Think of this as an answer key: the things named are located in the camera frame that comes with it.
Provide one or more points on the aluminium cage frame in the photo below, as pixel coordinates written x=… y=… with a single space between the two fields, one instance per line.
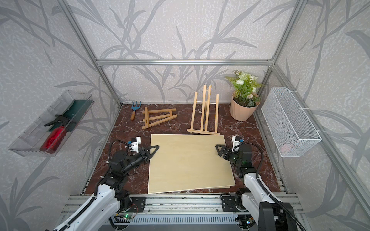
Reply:
x=352 y=180

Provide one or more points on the blue garden hand rake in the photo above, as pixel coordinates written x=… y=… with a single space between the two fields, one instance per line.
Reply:
x=135 y=106

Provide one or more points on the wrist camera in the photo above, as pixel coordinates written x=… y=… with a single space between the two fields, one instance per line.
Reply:
x=133 y=145
x=236 y=142

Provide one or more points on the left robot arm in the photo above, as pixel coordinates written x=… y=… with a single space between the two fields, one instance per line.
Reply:
x=109 y=196

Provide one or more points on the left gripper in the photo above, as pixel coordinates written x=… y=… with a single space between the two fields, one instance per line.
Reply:
x=149 y=149

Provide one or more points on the red spray bottle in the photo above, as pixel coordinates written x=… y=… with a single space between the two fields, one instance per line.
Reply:
x=57 y=135

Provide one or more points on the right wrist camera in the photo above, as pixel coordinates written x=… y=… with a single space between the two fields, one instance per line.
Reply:
x=236 y=142

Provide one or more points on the potted plant with flowers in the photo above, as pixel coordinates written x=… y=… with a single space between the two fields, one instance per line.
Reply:
x=245 y=99

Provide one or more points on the green sheet in tray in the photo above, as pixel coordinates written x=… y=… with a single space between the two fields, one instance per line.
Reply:
x=75 y=113

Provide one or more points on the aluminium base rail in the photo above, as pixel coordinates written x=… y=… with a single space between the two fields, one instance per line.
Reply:
x=184 y=209

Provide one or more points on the wooden easel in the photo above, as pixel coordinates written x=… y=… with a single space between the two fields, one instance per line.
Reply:
x=205 y=113
x=155 y=117

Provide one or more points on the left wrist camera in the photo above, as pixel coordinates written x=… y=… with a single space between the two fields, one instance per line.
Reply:
x=133 y=145

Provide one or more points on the clear plastic wall tray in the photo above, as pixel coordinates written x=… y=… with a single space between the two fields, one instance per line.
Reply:
x=48 y=133

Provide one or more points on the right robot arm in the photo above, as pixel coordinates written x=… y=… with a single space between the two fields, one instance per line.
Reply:
x=264 y=209

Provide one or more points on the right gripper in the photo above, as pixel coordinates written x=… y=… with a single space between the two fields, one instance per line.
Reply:
x=220 y=153

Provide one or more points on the white wire mesh basket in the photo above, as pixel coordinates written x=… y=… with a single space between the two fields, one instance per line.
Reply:
x=292 y=131

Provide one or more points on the plywood board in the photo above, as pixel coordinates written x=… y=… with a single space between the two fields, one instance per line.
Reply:
x=186 y=162
x=207 y=190

